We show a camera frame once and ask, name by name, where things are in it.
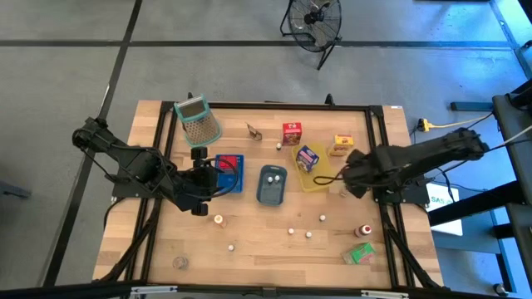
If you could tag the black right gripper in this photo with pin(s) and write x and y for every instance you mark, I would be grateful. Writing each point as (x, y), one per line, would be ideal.
(359, 172)

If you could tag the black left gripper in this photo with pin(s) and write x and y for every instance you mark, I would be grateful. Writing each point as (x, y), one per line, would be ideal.
(203, 180)

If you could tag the red sprinkles packet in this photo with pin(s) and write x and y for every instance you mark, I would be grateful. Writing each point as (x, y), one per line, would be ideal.
(228, 163)

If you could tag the blue Frosted Flakes cereal box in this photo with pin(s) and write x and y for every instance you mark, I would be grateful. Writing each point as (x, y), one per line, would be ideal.
(307, 158)

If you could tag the teal plastic bin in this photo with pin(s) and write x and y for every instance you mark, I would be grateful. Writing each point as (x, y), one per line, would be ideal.
(272, 195)

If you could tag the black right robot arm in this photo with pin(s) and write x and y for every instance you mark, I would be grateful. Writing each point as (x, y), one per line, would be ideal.
(436, 153)

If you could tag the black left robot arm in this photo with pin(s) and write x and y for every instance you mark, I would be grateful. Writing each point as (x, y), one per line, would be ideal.
(141, 170)

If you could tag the blue plastic basket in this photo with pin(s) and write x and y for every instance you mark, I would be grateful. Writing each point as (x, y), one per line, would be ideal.
(232, 182)

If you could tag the yellow Corn Pops cereal box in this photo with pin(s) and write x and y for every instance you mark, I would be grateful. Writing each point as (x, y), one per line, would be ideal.
(343, 143)

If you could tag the translucent yellow plastic bin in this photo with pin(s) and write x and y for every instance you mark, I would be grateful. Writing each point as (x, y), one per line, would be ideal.
(316, 180)

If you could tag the yellow food colouring squeeze bottle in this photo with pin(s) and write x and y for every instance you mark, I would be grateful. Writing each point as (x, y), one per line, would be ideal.
(219, 220)

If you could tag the steel box grater teal trim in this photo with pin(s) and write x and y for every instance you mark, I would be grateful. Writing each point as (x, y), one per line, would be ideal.
(199, 124)

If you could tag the red food colouring squeeze bottle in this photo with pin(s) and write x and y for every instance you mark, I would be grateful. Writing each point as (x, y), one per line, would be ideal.
(363, 230)

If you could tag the brown foil pouch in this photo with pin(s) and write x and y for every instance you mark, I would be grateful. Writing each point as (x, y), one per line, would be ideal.
(253, 133)

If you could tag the red Froot Loops cereal box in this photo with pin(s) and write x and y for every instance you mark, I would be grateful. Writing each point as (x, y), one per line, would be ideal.
(292, 133)

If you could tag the green Apple Jacks cereal box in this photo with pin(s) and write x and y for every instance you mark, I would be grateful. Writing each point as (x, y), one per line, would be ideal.
(359, 253)

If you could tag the white floor sign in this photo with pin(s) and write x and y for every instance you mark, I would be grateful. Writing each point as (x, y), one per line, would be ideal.
(446, 207)

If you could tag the black floor fan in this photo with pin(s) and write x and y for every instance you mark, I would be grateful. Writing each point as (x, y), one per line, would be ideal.
(309, 17)

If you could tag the black aluminium table frame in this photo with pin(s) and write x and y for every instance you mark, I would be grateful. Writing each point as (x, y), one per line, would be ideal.
(270, 106)

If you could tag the silver frame bracket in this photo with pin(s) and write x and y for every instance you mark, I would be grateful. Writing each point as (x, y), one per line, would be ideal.
(154, 289)
(384, 294)

